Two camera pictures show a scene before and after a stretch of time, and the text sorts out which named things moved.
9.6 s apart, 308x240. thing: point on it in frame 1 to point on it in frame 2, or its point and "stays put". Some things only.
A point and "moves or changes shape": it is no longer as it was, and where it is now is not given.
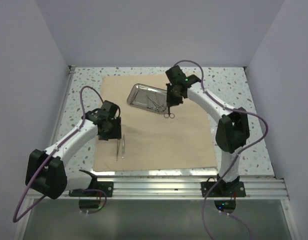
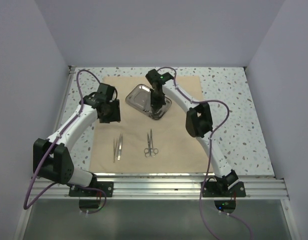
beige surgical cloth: [149, 141] stays put
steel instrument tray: [148, 98] moves or changes shape
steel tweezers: [123, 147] moves or changes shape
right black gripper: [170, 101] to [156, 105]
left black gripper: [116, 133] to [115, 116]
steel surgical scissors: [167, 115] to [153, 151]
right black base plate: [224, 189] stays put
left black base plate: [98, 189] stays put
